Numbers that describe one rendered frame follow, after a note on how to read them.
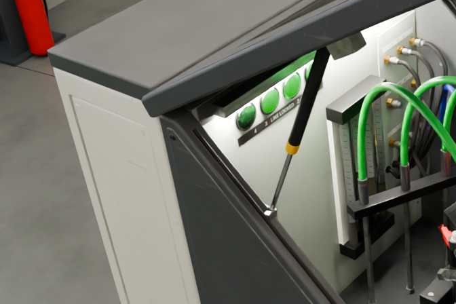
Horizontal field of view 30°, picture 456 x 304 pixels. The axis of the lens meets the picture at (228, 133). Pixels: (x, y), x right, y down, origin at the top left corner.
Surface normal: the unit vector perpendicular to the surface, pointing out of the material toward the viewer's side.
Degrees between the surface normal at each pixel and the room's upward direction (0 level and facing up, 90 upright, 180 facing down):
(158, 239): 90
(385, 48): 90
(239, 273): 90
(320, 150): 90
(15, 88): 0
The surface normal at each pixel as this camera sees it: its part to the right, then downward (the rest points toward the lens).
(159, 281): -0.68, 0.47
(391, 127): 0.72, 0.27
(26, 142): -0.14, -0.84
